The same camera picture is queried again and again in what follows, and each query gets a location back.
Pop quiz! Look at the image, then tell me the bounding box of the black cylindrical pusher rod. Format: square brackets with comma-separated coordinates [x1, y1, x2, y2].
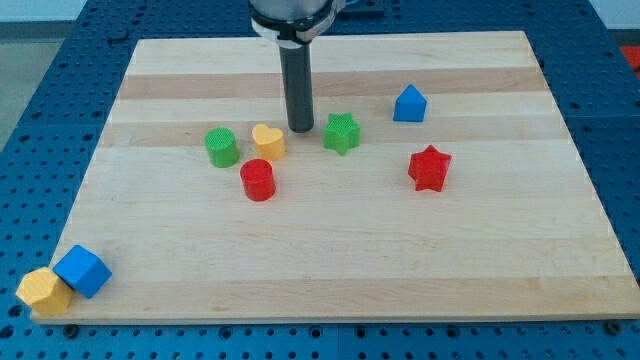
[279, 44, 314, 133]

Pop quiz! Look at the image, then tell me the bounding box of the yellow heart block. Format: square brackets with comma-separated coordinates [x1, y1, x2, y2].
[252, 124, 286, 161]

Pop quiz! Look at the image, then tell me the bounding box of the blue cube block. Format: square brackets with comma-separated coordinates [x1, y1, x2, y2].
[53, 245, 112, 299]

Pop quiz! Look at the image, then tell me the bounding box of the green star block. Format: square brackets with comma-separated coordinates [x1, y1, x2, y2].
[323, 113, 361, 156]

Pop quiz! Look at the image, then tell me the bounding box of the green cylinder block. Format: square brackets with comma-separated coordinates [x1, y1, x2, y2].
[204, 127, 240, 168]

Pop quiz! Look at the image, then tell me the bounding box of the red cylinder block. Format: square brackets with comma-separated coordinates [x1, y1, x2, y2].
[240, 158, 276, 202]

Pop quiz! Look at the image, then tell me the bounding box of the blue pentagon house block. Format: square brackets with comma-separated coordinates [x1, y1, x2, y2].
[393, 84, 428, 122]

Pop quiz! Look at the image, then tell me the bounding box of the red star block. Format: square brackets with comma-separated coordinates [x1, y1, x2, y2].
[408, 145, 452, 192]

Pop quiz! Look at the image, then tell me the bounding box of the wooden board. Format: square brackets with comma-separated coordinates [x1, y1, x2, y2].
[55, 31, 639, 325]

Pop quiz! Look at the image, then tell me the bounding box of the yellow hexagon block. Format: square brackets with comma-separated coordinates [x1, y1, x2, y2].
[16, 267, 73, 318]

